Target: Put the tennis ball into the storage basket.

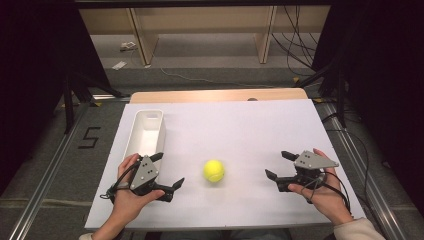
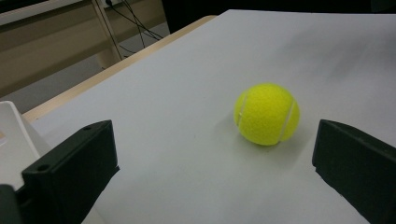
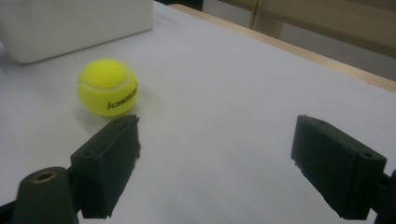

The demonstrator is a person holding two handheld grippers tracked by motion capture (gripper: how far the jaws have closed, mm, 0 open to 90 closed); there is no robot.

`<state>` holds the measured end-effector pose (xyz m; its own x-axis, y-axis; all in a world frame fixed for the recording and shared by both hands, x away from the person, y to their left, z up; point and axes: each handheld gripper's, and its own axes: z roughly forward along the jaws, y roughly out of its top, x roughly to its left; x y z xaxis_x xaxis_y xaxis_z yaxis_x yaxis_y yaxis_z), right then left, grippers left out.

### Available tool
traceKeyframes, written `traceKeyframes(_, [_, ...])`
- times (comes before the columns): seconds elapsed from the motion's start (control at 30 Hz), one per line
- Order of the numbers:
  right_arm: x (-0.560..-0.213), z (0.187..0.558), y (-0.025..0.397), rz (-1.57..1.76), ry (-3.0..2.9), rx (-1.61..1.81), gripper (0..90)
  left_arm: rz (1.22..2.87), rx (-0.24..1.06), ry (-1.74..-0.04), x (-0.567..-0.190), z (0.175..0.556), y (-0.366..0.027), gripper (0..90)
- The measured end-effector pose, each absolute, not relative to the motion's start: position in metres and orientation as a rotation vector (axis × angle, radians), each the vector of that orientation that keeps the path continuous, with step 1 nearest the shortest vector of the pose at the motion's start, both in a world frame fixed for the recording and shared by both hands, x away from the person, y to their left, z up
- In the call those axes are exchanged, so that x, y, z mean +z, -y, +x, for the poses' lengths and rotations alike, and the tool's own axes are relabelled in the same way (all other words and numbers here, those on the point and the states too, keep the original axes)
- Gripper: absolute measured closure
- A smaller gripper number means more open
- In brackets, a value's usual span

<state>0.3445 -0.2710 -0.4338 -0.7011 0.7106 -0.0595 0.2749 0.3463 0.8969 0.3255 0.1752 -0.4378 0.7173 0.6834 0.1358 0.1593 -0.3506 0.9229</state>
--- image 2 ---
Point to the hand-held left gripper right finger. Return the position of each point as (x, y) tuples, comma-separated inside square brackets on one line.
[(358, 168)]

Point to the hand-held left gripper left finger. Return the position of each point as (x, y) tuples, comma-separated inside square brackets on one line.
[(68, 168)]

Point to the white tray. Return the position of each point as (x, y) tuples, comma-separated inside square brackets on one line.
[(12, 146)]

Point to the yellow tennis ball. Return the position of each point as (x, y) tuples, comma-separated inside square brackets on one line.
[(266, 113)]

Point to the beige wooden shelf unit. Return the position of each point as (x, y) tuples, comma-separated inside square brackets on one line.
[(46, 56)]

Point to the white board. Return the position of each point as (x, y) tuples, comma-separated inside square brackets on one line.
[(186, 93)]

